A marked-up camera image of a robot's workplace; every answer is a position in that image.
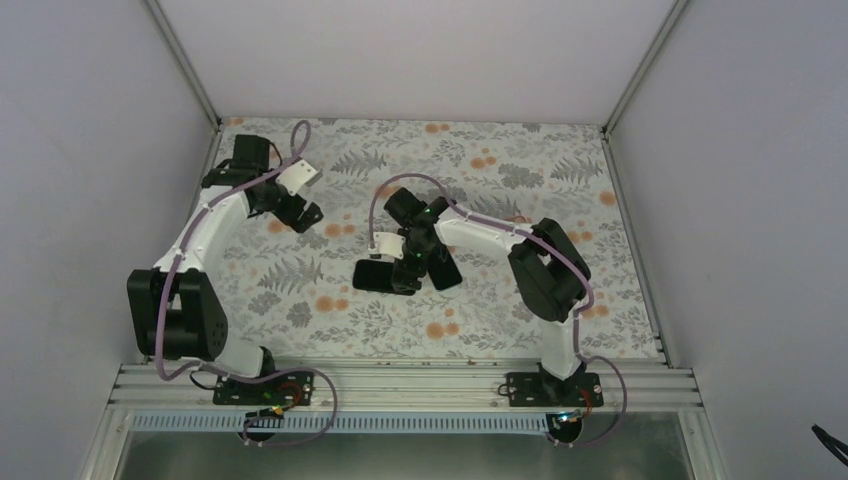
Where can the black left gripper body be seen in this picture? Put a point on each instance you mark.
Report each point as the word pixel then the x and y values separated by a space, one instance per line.
pixel 288 216

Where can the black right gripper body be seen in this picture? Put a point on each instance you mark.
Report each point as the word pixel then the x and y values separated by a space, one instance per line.
pixel 419 268

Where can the dark green smartphone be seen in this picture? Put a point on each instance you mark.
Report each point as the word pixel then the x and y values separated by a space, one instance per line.
pixel 442 269

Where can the black phone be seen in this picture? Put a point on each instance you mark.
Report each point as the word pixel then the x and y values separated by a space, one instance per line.
pixel 373 276

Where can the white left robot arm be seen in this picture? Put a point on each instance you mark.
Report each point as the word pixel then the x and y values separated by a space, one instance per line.
pixel 178 319

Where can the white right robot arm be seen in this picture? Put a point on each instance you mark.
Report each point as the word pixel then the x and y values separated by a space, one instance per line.
pixel 550 274

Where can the floral patterned table mat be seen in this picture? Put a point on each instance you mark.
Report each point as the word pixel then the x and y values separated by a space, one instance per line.
pixel 292 293

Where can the black object at right edge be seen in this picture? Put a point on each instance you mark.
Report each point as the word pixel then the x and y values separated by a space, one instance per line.
pixel 833 445

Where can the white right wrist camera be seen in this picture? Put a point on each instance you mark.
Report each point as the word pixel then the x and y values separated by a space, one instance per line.
pixel 387 244

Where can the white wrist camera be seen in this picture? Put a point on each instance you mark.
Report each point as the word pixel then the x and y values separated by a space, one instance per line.
pixel 387 244
pixel 297 176

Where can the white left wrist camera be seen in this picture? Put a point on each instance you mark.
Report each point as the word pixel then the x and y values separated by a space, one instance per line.
pixel 297 176

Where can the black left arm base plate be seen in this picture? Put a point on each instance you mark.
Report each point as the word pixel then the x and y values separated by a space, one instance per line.
pixel 292 389

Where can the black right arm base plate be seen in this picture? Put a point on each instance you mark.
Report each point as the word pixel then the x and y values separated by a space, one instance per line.
pixel 540 389

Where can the aluminium mounting rail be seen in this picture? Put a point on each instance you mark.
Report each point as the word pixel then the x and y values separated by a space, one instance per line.
pixel 452 387

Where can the perforated cable duct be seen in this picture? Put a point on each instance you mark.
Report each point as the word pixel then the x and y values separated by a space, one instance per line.
pixel 348 422

